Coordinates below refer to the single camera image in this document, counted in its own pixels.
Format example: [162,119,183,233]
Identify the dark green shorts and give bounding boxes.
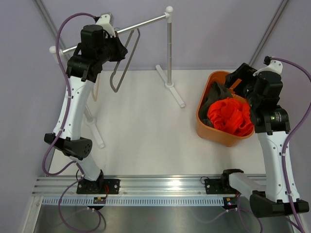
[198,82,233,128]

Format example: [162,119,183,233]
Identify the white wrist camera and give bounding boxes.
[94,13,117,38]
[253,56,283,76]

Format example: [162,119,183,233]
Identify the orange plastic basket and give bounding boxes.
[195,70,255,147]

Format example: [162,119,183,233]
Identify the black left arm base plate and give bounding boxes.
[76,179,120,195]

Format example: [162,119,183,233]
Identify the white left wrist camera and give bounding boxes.
[94,13,117,38]

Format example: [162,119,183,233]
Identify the grey metal hanger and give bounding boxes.
[110,28,141,93]

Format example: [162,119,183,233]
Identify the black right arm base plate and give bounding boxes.
[204,178,233,195]

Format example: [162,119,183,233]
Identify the white plastic hanger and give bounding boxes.
[91,74,100,102]

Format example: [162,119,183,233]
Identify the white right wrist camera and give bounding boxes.
[253,56,283,76]

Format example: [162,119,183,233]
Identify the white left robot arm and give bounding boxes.
[44,23,128,194]

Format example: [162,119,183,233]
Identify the white slotted cable duct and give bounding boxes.
[41,196,225,207]

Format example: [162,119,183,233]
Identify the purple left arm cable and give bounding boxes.
[42,12,107,233]

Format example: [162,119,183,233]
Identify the silver white clothes rack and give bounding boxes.
[50,6,185,148]

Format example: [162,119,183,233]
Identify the aluminium mounting rail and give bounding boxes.
[31,176,268,197]

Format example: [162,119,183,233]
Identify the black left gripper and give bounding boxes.
[96,31,127,64]

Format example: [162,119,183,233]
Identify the orange shorts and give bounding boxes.
[207,98,254,137]

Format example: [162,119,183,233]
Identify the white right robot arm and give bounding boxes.
[220,60,310,218]

